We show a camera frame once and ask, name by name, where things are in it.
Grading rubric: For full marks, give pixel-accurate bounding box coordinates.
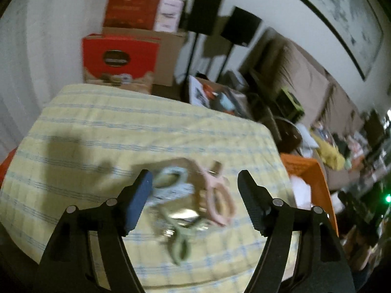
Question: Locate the pink plastic clip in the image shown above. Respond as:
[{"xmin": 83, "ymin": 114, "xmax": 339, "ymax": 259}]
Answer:
[{"xmin": 183, "ymin": 157, "xmax": 238, "ymax": 227}]

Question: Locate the blue plastic clip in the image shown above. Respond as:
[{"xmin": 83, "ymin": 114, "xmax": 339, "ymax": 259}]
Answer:
[{"xmin": 147, "ymin": 166, "xmax": 192, "ymax": 205}]

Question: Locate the orange plastic basket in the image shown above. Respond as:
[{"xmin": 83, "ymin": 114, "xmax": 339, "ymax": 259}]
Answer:
[{"xmin": 279, "ymin": 153, "xmax": 340, "ymax": 239}]

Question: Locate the brown cardboard box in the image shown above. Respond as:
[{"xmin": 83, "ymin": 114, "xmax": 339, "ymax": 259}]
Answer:
[{"xmin": 102, "ymin": 27, "xmax": 189, "ymax": 88}]

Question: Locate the green black device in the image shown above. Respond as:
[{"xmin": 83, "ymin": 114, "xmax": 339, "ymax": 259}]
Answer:
[{"xmin": 276, "ymin": 87, "xmax": 305, "ymax": 121}]

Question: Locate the yellow plaid tablecloth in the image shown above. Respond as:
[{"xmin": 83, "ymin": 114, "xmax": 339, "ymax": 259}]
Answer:
[{"xmin": 0, "ymin": 84, "xmax": 302, "ymax": 287}]

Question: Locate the white curtain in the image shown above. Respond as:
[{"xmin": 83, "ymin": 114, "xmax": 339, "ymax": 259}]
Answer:
[{"xmin": 0, "ymin": 0, "xmax": 101, "ymax": 156}]

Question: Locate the brown sofa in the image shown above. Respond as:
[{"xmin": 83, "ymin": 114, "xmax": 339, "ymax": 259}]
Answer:
[{"xmin": 240, "ymin": 27, "xmax": 376, "ymax": 190}]

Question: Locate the red bundle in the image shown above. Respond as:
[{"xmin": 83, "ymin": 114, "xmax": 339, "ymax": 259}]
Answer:
[{"xmin": 0, "ymin": 148, "xmax": 18, "ymax": 184}]

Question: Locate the white foam net sheet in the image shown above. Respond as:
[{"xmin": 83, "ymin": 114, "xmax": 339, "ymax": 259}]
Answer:
[{"xmin": 290, "ymin": 175, "xmax": 312, "ymax": 208}]

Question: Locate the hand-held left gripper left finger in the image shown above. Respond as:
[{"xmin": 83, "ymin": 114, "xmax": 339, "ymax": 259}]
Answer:
[{"xmin": 37, "ymin": 169, "xmax": 153, "ymax": 293}]

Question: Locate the black speaker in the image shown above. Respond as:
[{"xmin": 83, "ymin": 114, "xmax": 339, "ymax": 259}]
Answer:
[
  {"xmin": 221, "ymin": 6, "xmax": 263, "ymax": 47},
  {"xmin": 187, "ymin": 0, "xmax": 224, "ymax": 36}
]

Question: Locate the red gift bag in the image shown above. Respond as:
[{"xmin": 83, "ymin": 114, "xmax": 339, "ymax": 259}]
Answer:
[{"xmin": 102, "ymin": 0, "xmax": 169, "ymax": 31}]

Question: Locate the open cardboard clutter box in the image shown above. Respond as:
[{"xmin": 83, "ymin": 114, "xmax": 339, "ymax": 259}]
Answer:
[{"xmin": 188, "ymin": 75, "xmax": 248, "ymax": 118}]

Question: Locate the person's right hand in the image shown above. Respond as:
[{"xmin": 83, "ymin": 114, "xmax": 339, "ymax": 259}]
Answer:
[{"xmin": 340, "ymin": 229, "xmax": 381, "ymax": 271}]

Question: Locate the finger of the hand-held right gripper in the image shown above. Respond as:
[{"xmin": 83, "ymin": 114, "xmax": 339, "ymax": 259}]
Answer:
[{"xmin": 337, "ymin": 190, "xmax": 360, "ymax": 218}]

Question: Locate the small white box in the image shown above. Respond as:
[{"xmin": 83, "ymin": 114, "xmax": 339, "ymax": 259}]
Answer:
[{"xmin": 153, "ymin": 0, "xmax": 184, "ymax": 33}]

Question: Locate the framed ink painting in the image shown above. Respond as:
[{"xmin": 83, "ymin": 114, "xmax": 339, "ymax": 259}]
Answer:
[{"xmin": 281, "ymin": 0, "xmax": 385, "ymax": 82}]

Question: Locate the dark brown container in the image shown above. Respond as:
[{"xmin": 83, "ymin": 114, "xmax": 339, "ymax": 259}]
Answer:
[{"xmin": 275, "ymin": 117, "xmax": 303, "ymax": 153}]

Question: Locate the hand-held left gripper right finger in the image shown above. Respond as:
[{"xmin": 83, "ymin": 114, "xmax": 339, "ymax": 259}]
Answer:
[{"xmin": 238, "ymin": 170, "xmax": 356, "ymax": 293}]

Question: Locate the green plastic clip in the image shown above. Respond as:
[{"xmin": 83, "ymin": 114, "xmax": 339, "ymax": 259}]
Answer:
[{"xmin": 157, "ymin": 206, "xmax": 192, "ymax": 266}]

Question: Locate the white curved device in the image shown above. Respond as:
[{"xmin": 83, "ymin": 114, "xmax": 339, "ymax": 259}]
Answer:
[{"xmin": 296, "ymin": 124, "xmax": 321, "ymax": 156}]

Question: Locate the brown sofa cushion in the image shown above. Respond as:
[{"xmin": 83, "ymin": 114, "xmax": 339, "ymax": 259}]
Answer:
[
  {"xmin": 266, "ymin": 41, "xmax": 332, "ymax": 129},
  {"xmin": 324, "ymin": 82, "xmax": 361, "ymax": 135}
]

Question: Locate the red printed gift box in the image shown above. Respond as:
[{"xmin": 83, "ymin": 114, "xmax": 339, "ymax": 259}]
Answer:
[{"xmin": 82, "ymin": 33, "xmax": 161, "ymax": 94}]

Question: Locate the yellow cloth on sofa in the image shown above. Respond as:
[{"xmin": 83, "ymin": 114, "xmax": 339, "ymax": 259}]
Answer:
[{"xmin": 312, "ymin": 134, "xmax": 348, "ymax": 170}]

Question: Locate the kraft paper pouch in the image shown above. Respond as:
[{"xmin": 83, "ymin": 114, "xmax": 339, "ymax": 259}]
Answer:
[{"xmin": 131, "ymin": 157, "xmax": 225, "ymax": 230}]

